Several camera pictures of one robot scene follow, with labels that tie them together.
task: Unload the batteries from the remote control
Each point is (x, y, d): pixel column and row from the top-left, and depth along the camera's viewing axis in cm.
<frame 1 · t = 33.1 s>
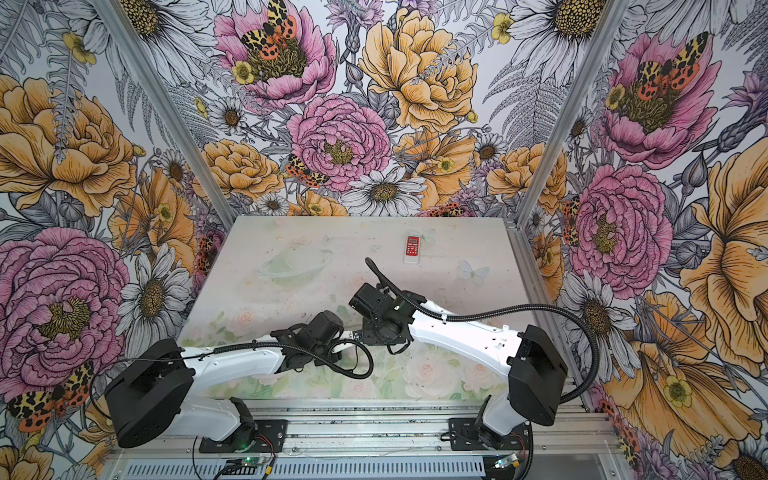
left hand: (329, 341, 88), fingers open
right hand: (376, 345, 77), fingers closed
red white remote control: (412, 249, 114), point 2 cm above the table

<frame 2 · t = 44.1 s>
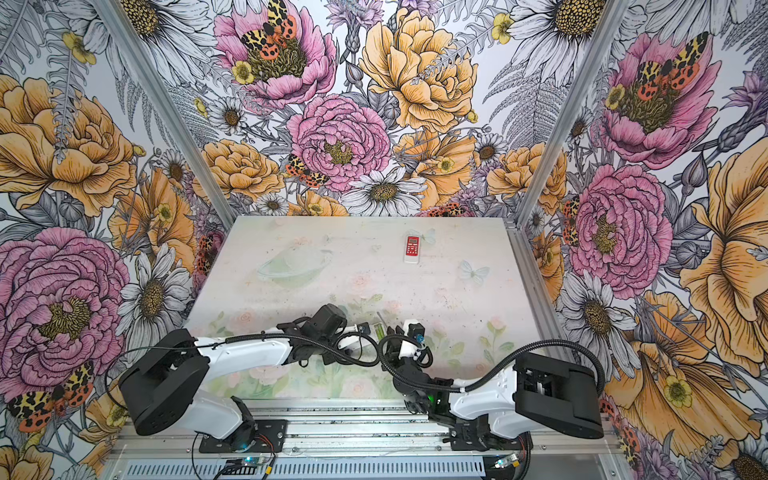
left hand: (340, 346, 89), fingers open
right hand: (390, 337, 80), fingers closed
the named things where they were.

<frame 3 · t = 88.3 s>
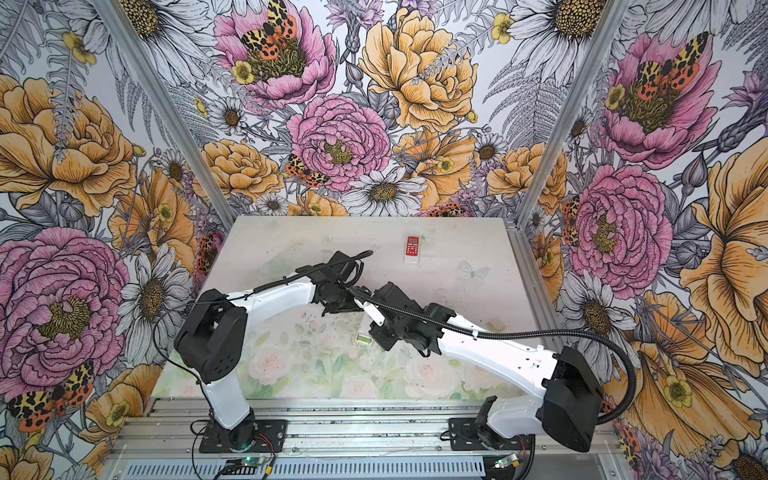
left hand: (355, 314, 91), fingers open
right hand: (380, 333, 78), fingers closed
left green battery: (364, 339, 91), on the table
the other named things where they were.

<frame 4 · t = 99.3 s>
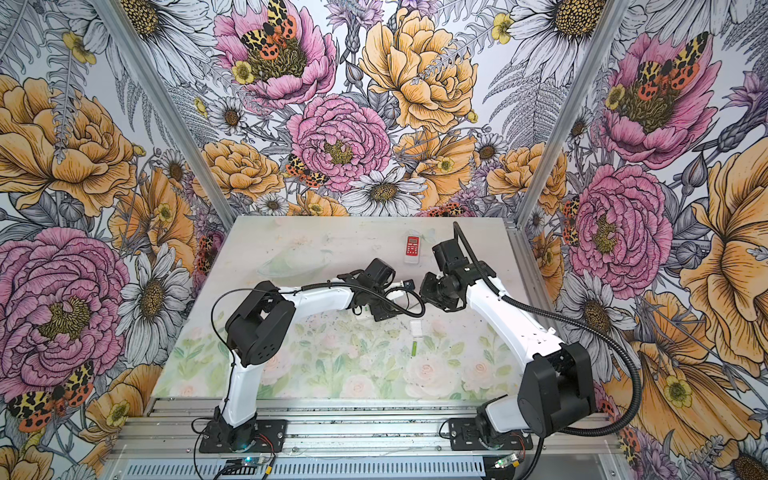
left hand: (382, 299, 98), fingers open
right hand: (423, 305, 82), fingers closed
left green battery: (414, 349, 91), on the table
white battery cover: (416, 328, 96), on the table
the other named things where they were.

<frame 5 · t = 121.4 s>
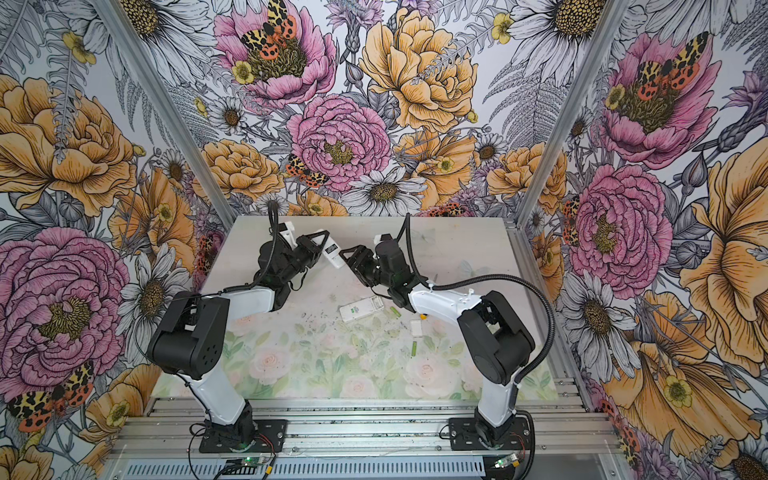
left hand: (331, 238, 90), fingers closed
right hand: (343, 265, 85), fingers open
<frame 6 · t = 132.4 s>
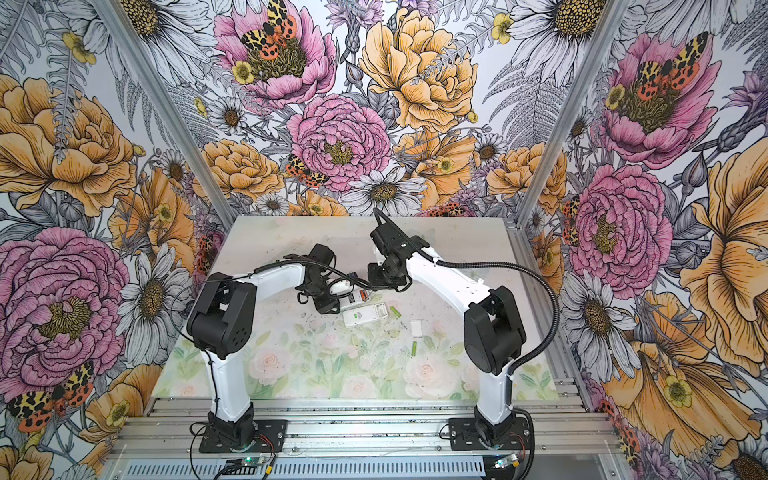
left hand: (328, 308, 97), fingers open
right hand: (376, 292, 86), fingers closed
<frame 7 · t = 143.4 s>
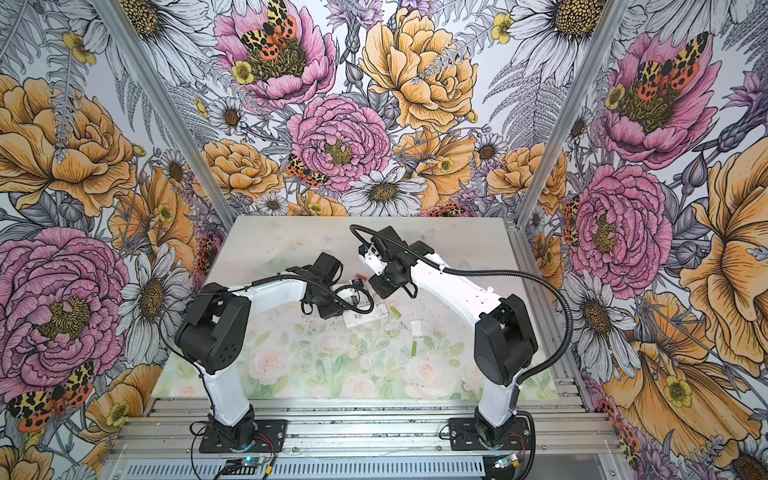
left hand: (330, 308, 96), fingers open
right hand: (383, 293, 85), fingers closed
